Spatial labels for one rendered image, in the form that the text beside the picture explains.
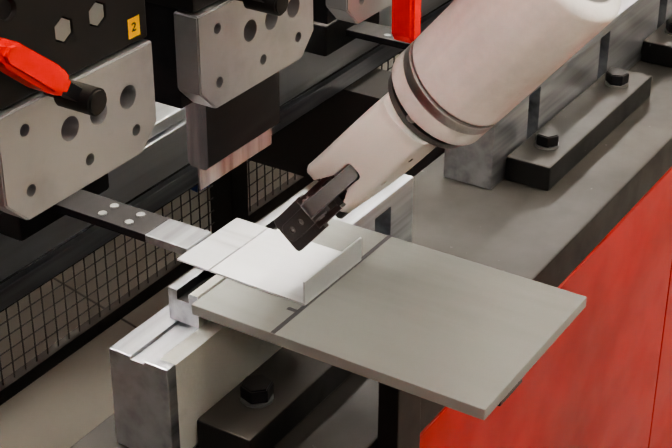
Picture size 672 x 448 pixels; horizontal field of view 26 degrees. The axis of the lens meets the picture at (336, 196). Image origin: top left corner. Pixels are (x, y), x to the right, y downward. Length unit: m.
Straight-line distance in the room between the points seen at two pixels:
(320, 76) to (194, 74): 0.71
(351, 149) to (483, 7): 0.16
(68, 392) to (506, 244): 1.46
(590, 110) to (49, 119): 0.93
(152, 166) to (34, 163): 0.59
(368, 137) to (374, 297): 0.18
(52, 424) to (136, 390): 1.56
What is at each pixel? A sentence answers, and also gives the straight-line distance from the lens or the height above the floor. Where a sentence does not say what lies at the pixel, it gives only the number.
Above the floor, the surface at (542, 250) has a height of 0.88.
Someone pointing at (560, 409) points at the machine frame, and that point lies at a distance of 1.65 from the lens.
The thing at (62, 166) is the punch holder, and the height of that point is 1.20.
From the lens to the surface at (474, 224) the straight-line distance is 1.54.
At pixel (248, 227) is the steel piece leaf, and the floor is 1.00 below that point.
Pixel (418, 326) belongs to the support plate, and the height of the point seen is 1.00.
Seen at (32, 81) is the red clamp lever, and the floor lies 1.29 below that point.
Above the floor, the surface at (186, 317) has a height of 0.98.
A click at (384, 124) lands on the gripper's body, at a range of 1.04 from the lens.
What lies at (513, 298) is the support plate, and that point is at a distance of 1.18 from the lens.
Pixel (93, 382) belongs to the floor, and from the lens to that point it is 2.84.
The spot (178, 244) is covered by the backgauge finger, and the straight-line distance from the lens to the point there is 1.24.
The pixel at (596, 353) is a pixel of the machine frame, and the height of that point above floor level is 0.67.
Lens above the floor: 1.63
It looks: 28 degrees down
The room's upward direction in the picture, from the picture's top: straight up
